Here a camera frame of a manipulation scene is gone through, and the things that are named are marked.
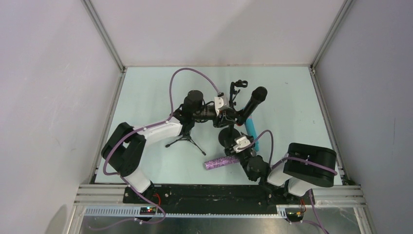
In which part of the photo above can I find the black round base mic stand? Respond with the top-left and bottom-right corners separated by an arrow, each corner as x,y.
218,124 -> 241,147

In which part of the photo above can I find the black microphone orange end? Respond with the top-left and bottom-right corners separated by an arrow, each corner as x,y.
236,86 -> 268,126

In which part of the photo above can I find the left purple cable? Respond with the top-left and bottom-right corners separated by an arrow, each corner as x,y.
102,68 -> 223,188

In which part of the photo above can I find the tripod stand with shock mount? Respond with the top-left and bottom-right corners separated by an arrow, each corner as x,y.
165,120 -> 207,156

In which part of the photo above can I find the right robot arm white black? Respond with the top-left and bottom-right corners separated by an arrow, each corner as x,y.
225,143 -> 338,197

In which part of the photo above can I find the blue toy microphone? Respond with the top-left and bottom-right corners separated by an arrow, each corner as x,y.
244,116 -> 260,152

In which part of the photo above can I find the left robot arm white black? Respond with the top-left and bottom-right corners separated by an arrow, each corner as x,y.
101,90 -> 243,193

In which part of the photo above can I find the aluminium frame rail front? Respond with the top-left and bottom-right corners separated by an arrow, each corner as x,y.
75,184 -> 367,216

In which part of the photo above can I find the tripod stand with clip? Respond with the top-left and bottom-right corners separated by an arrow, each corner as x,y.
227,79 -> 248,113

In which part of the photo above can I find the purple cable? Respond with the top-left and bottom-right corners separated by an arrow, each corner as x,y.
245,130 -> 338,234
102,68 -> 223,188

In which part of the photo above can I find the purple glitter microphone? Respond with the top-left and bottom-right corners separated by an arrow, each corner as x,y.
204,156 -> 240,170

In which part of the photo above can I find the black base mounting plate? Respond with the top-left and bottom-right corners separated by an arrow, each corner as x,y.
123,184 -> 315,215

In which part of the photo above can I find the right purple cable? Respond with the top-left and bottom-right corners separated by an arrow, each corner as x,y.
245,130 -> 338,234

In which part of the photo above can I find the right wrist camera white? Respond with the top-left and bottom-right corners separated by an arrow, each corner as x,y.
232,135 -> 253,153

